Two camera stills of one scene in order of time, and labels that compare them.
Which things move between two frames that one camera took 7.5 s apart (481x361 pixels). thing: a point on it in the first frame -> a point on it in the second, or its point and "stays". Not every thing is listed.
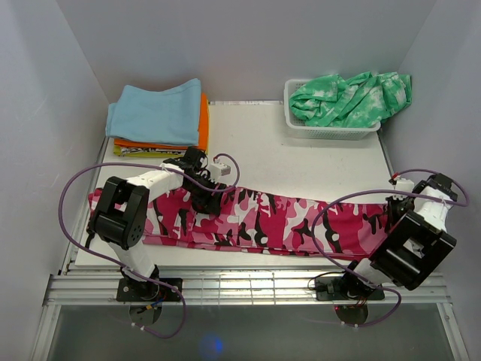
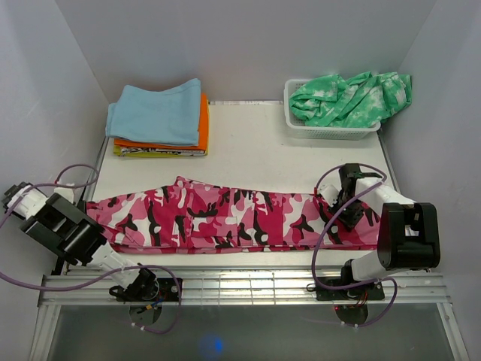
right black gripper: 391,218 -> 349,222
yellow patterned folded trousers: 149,152 stays
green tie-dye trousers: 364,99 stays
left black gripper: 209,203 -> 83,204
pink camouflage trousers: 269,219 stays
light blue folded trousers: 170,117 stays
